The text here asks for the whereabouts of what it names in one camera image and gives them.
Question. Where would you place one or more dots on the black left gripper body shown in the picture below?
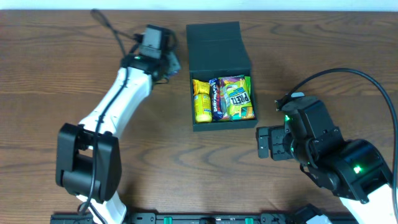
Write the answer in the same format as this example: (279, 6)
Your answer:
(173, 66)

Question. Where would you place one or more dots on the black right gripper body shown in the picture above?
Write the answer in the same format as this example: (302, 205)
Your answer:
(277, 143)

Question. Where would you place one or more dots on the small yellow candy wrapper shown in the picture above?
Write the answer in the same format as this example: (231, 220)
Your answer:
(200, 87)

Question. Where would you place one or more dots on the blue Dairy Milk chocolate bar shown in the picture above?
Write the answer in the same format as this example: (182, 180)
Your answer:
(216, 110)

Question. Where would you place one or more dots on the yellow candy tube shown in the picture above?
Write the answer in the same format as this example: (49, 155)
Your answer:
(202, 106)

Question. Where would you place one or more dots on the green Pretz snack packet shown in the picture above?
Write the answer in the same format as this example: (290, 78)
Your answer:
(237, 96)

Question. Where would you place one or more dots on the blue Eclipse mints tin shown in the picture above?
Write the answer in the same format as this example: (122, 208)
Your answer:
(172, 73)

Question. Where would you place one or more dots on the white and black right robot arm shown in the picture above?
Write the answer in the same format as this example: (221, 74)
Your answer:
(352, 170)

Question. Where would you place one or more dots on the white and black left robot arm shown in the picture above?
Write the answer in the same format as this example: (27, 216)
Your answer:
(88, 163)

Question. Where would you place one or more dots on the black open gift box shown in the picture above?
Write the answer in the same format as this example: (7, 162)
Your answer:
(217, 50)

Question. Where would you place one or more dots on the Haribo gummy worms bag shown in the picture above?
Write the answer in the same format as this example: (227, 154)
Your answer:
(225, 105)

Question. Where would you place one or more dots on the black mounting rail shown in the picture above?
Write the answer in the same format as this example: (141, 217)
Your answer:
(306, 214)

